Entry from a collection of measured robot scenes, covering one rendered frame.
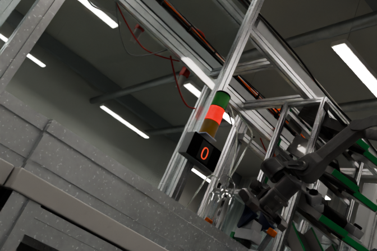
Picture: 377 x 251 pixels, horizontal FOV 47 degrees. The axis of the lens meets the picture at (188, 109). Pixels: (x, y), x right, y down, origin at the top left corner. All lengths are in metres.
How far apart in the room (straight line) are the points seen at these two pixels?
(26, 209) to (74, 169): 0.13
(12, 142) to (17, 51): 0.14
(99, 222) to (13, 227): 0.12
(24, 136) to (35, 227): 0.15
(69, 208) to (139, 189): 0.19
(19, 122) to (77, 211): 0.17
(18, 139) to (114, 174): 0.17
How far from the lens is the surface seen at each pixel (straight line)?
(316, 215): 1.46
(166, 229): 0.86
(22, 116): 0.72
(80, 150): 0.75
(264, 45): 2.22
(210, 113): 1.33
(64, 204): 0.65
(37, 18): 0.71
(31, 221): 0.65
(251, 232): 1.27
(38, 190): 0.64
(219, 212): 2.25
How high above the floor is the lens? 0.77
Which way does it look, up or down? 24 degrees up
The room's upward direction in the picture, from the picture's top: 25 degrees clockwise
